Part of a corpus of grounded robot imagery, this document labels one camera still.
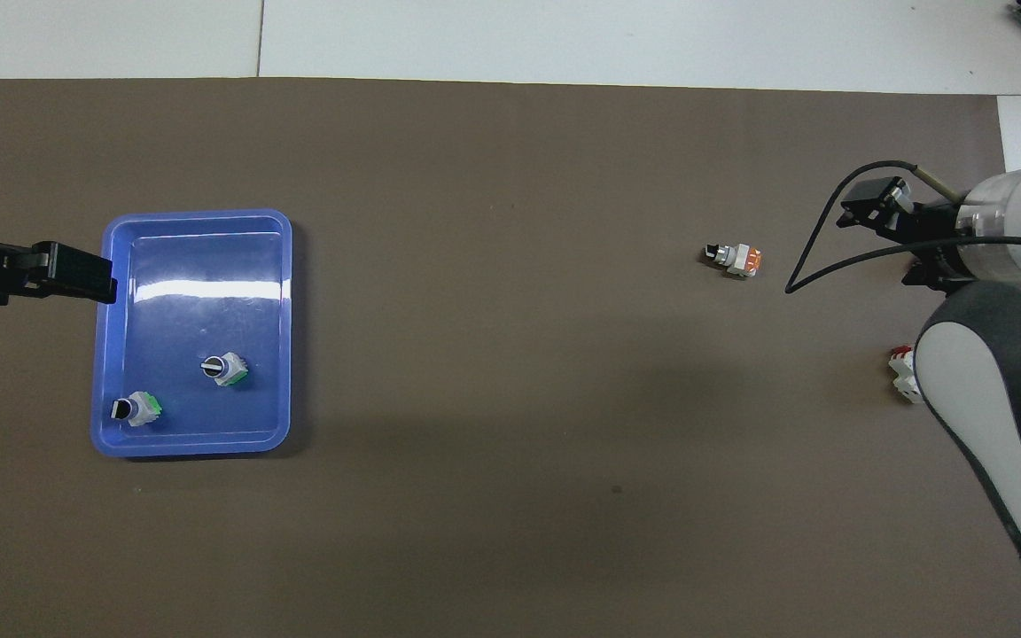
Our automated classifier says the orange-based rotary switch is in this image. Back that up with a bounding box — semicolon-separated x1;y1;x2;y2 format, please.
703;243;763;281

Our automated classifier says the white circuit breaker red lever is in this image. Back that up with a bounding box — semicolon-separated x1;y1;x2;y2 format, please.
887;345;924;405

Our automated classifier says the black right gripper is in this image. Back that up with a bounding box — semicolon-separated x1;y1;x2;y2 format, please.
838;176;977;293

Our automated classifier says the green-based rotary switch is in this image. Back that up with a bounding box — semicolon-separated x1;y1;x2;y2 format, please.
110;391;164;429
201;352;251;389

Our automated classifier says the brown table mat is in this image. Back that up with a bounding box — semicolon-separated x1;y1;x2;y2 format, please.
0;78;1021;638

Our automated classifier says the blue plastic tray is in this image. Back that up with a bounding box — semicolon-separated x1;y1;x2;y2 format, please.
90;209;293;459

